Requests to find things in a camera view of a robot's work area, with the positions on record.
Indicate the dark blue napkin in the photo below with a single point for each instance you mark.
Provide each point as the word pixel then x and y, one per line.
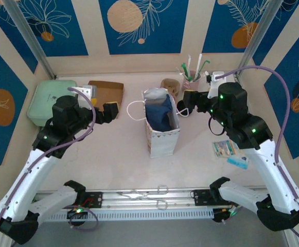
pixel 159 115

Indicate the white paper takeout bag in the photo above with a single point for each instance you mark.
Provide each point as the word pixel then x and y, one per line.
pixel 163 146

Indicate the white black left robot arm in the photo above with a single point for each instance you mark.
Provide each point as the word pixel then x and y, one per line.
pixel 31 180

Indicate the black plastic cup lid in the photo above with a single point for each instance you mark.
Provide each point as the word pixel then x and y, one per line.
pixel 181 106

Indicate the pink straw holder cup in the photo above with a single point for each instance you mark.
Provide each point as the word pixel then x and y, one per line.
pixel 190 85

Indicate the brown cardboard tray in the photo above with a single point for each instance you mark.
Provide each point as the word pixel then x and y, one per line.
pixel 110 91

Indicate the brown pulp cup carrier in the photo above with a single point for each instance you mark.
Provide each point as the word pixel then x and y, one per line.
pixel 168 83

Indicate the mint green lunch bag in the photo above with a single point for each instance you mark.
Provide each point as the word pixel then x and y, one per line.
pixel 43 97

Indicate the green drinking straw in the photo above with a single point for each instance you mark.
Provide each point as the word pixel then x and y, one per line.
pixel 184 68
pixel 203 65

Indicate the green yellow sachet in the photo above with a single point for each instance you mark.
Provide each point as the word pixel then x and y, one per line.
pixel 222 148

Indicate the light blue packet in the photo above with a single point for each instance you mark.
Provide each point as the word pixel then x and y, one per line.
pixel 238 162

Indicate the metal tongs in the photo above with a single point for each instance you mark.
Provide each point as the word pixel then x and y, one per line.
pixel 146 195

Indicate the black controller board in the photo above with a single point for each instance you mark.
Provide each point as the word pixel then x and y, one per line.
pixel 73 214
pixel 220 216

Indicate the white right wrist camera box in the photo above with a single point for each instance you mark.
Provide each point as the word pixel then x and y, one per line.
pixel 214 83

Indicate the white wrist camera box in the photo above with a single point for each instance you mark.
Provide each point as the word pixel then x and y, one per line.
pixel 86 94
pixel 214 83

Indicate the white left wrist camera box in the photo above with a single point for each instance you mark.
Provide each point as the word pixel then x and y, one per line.
pixel 86 94

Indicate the aluminium frame post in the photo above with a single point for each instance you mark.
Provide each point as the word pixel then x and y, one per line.
pixel 258 38
pixel 31 38

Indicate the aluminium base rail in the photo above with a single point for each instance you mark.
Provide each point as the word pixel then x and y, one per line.
pixel 177 196

